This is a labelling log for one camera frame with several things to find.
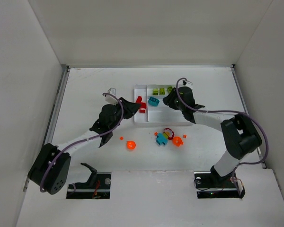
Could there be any red slope lego brick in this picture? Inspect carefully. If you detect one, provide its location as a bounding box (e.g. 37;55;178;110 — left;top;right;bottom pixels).
136;96;142;104

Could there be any green square lego brick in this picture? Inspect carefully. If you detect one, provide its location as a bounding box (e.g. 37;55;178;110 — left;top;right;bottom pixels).
159;87;165;96

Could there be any red wedge lego brick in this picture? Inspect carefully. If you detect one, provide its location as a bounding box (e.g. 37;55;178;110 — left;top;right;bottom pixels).
140;102;147;109

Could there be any teal rounded lego brick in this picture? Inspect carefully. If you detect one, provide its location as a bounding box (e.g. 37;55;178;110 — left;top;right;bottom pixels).
148;96;160;107

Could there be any small green lego brick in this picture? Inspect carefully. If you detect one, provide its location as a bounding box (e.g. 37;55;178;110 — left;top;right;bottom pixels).
152;88;159;96

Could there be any red flower lego brick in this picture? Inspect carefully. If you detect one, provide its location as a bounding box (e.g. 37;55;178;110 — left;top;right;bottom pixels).
163;128;174;140

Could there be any teal stepped lego brick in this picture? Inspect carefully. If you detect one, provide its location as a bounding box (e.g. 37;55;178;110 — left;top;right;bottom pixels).
156;133;168;146

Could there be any red arch lego brick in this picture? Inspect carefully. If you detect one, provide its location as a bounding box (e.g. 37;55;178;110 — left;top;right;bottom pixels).
139;109;146;114

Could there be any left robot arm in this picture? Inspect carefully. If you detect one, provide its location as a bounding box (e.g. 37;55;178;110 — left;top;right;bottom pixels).
28;97;141;195

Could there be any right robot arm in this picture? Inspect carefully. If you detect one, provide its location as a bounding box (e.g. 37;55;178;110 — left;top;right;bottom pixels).
163;87;262;183

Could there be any white compartment tray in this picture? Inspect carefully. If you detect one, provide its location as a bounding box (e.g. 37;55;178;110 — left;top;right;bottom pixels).
133;84;192;127

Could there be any orange round lego left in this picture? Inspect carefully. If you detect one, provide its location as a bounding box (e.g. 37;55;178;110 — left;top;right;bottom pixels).
126;140;136;150

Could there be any orange round lego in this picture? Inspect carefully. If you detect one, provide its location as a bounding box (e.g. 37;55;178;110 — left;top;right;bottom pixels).
126;140;136;150
172;137;183;147

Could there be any orange round lego right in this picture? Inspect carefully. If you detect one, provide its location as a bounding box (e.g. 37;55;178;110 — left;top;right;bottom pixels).
172;137;183;147

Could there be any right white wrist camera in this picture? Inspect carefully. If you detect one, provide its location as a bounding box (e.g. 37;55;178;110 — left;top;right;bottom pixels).
182;79;193;87

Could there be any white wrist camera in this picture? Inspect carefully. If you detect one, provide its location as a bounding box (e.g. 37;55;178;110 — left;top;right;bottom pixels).
182;79;193;87
103;87;117;105

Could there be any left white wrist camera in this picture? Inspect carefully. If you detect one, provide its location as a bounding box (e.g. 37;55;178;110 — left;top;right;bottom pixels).
103;87;117;105

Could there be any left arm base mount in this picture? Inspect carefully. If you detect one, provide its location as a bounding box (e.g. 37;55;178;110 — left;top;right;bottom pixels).
66;163;112;200

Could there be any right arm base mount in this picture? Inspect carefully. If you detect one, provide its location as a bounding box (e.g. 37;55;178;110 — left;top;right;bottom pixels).
193;166;246;199

